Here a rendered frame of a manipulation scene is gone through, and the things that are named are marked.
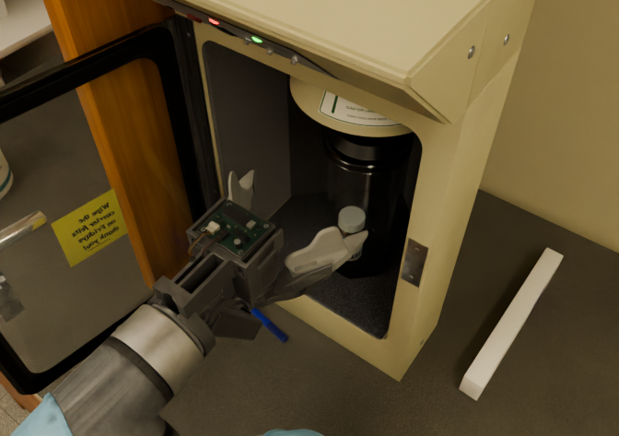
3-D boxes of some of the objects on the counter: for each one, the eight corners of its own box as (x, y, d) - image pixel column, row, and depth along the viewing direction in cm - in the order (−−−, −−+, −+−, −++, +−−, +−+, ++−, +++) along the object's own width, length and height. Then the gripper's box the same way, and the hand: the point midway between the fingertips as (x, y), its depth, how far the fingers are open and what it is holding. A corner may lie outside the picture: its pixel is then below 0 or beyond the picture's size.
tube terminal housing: (313, 177, 107) (318, -465, 50) (479, 263, 95) (737, -467, 38) (221, 269, 94) (84, -467, 37) (400, 382, 81) (616, -474, 24)
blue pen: (226, 282, 92) (225, 277, 91) (288, 339, 86) (287, 335, 85) (220, 286, 92) (219, 282, 91) (283, 344, 85) (282, 340, 84)
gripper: (257, 364, 45) (392, 201, 55) (85, 243, 53) (231, 120, 63) (266, 408, 52) (385, 254, 62) (111, 295, 59) (240, 175, 70)
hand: (309, 204), depth 65 cm, fingers open, 14 cm apart
